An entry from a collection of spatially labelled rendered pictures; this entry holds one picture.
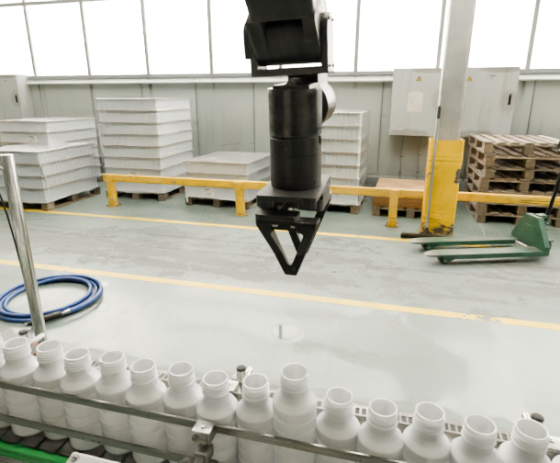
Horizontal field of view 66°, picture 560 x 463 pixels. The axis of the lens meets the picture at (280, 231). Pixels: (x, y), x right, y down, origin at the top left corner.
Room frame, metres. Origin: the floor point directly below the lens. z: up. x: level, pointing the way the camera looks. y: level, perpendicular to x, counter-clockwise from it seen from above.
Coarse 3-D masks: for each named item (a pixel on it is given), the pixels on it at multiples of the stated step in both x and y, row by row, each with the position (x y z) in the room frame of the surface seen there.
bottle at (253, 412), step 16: (256, 384) 0.53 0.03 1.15; (256, 400) 0.49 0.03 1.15; (272, 400) 0.52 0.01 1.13; (240, 416) 0.49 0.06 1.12; (256, 416) 0.49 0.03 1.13; (272, 416) 0.49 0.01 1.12; (272, 432) 0.49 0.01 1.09; (240, 448) 0.49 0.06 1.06; (256, 448) 0.48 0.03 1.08; (272, 448) 0.49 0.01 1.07
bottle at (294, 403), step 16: (288, 368) 0.50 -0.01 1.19; (304, 368) 0.49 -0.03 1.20; (288, 384) 0.47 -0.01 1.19; (304, 384) 0.47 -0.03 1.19; (288, 400) 0.47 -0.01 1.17; (304, 400) 0.47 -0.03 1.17; (288, 416) 0.46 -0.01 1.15; (304, 416) 0.46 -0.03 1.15; (288, 432) 0.46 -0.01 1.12; (304, 432) 0.46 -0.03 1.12; (288, 448) 0.46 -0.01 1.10
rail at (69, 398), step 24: (0, 384) 0.58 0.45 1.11; (168, 384) 0.58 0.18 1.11; (120, 408) 0.52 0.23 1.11; (72, 432) 0.55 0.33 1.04; (216, 432) 0.48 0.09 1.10; (240, 432) 0.47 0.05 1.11; (456, 432) 0.47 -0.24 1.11; (168, 456) 0.50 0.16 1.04; (336, 456) 0.44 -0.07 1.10; (360, 456) 0.43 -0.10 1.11; (552, 456) 0.44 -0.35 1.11
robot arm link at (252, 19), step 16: (256, 0) 0.42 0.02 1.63; (272, 0) 0.42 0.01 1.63; (288, 0) 0.41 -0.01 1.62; (304, 0) 0.41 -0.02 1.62; (320, 0) 0.45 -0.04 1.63; (256, 16) 0.43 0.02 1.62; (272, 16) 0.43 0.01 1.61; (288, 16) 0.42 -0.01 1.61; (304, 16) 0.42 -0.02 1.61; (320, 16) 0.45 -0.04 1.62; (256, 32) 0.44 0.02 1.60; (272, 32) 0.45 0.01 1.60; (288, 32) 0.44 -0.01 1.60; (304, 32) 0.43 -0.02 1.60; (256, 48) 0.45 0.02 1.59; (272, 48) 0.45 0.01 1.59; (288, 48) 0.45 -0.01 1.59; (304, 48) 0.44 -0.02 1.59; (320, 48) 0.45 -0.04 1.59; (272, 64) 0.47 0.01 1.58; (288, 64) 0.47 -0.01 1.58
